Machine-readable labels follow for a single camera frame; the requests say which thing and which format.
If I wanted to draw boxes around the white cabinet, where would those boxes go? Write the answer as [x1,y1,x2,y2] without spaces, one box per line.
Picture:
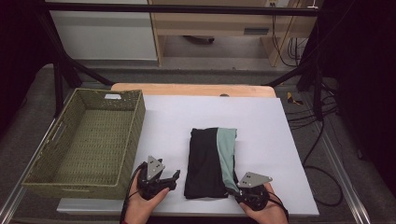
[46,0,159,62]

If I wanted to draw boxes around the white board sheet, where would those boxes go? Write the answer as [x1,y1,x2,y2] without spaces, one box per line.
[56,94,320,217]

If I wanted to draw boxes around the black curtain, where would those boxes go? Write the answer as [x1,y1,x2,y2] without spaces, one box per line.
[317,0,396,190]
[0,0,59,138]

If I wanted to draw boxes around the yellow and black tape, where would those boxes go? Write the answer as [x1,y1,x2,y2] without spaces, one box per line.
[286,91,304,106]

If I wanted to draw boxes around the black hanging cables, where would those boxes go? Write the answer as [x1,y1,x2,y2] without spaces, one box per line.
[271,6,302,68]

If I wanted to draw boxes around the yellow cable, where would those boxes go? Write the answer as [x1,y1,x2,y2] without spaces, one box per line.
[278,8,300,62]

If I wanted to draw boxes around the aluminium rail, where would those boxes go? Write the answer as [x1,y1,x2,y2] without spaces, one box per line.
[0,117,60,224]
[306,92,372,224]

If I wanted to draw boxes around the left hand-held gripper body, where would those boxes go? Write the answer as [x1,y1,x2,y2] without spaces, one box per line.
[136,155,166,202]

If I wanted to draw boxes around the person's left hand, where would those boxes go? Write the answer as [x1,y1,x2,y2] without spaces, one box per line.
[124,178,171,224]

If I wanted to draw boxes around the black and green t-shirt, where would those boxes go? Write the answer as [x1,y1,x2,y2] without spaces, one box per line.
[183,126,239,200]

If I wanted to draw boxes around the green woven basket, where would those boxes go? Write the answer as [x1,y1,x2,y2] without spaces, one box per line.
[21,88,147,201]

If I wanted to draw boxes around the dark low object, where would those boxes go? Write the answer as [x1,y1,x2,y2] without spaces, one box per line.
[182,35,216,45]

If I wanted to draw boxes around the person's right hand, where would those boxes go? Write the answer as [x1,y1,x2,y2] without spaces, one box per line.
[239,182,290,224]

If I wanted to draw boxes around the left hand-held gripper cable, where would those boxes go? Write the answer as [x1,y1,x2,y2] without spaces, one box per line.
[119,161,148,224]

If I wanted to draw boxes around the hand-held gripper cable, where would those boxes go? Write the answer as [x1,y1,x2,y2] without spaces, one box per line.
[119,161,148,224]
[267,190,290,222]

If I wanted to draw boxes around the black horizontal metal bar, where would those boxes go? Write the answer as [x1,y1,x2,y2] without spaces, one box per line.
[46,2,320,17]

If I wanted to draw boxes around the black metal stand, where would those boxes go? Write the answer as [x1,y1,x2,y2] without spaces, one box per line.
[264,15,326,122]
[36,12,116,119]

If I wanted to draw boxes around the bundle of black floor cables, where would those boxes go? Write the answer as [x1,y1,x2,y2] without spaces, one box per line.
[285,82,340,131]

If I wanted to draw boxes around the black looped floor cable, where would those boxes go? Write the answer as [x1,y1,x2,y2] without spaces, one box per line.
[302,119,345,208]

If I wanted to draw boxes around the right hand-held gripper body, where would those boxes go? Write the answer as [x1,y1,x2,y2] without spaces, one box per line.
[233,171,274,212]

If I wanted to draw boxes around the light wooden desk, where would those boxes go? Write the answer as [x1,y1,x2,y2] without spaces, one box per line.
[147,0,325,68]

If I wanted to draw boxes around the right hand-held gripper cable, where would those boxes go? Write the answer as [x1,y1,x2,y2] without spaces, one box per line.
[267,190,290,222]

